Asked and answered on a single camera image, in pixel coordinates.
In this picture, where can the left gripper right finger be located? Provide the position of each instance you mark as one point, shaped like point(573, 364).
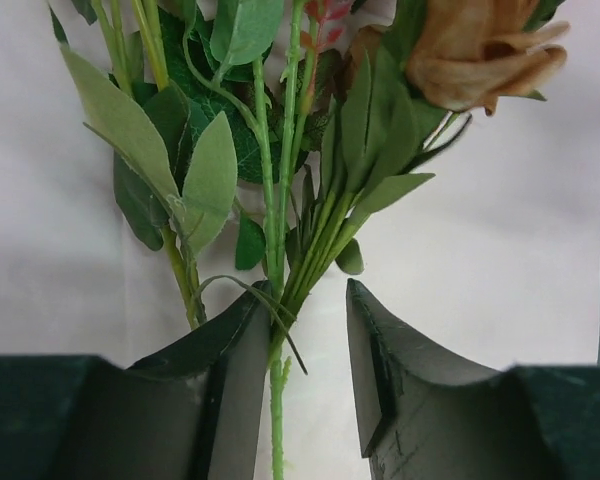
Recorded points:
point(425, 412)

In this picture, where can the brown dried rose bunch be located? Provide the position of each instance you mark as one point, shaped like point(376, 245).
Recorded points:
point(435, 63)

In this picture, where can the pink flower bunch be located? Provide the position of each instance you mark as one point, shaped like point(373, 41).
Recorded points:
point(175, 165)

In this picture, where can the peach rose stem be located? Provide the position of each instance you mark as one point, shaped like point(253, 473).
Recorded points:
point(307, 39)

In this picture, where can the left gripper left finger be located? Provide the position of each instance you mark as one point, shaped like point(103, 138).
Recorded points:
point(191, 410)

